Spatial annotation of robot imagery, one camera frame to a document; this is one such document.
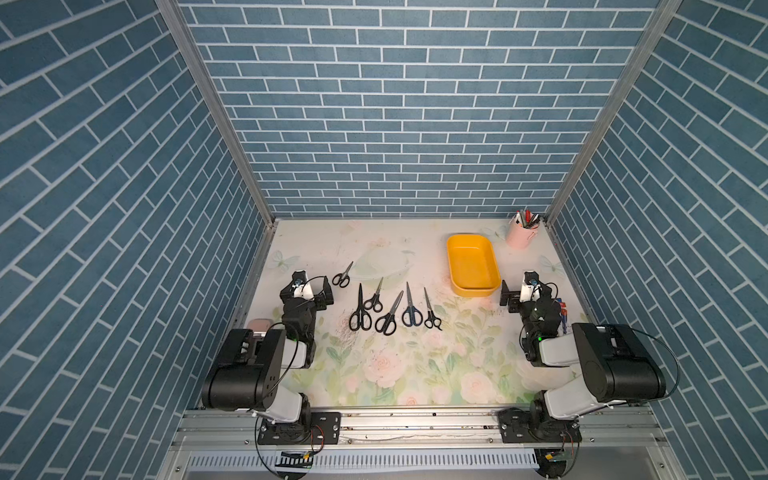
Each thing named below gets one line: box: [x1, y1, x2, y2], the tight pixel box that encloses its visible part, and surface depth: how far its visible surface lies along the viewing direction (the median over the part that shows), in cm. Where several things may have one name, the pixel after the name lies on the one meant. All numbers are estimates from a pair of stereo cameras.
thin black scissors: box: [424, 287, 443, 331], surface depth 95 cm
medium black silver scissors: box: [375, 290, 405, 336], surface depth 94 cm
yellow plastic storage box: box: [446, 234, 501, 297], surface depth 109 cm
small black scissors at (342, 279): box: [332, 261, 354, 288], surface depth 104 cm
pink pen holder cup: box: [506, 215, 539, 250], surface depth 110 cm
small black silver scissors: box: [363, 277, 384, 313], surface depth 98 cm
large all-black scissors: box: [349, 283, 372, 332], surface depth 95 cm
